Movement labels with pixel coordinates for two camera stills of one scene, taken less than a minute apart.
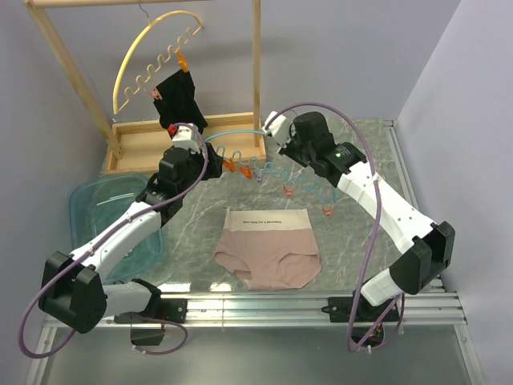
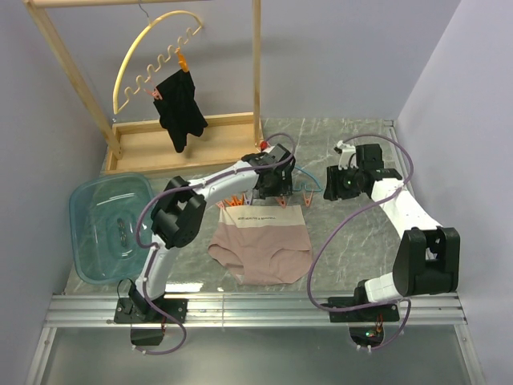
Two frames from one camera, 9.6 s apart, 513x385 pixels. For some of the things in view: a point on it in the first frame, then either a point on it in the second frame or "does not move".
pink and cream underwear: (270, 249) does not move
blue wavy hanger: (256, 161) to (305, 185)
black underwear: (178, 104) does not move
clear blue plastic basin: (94, 200) does not move
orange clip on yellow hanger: (183, 62) does not move
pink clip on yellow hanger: (155, 93) does not move
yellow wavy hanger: (188, 33) does not move
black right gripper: (287, 151) to (334, 176)
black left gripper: (214, 166) to (284, 188)
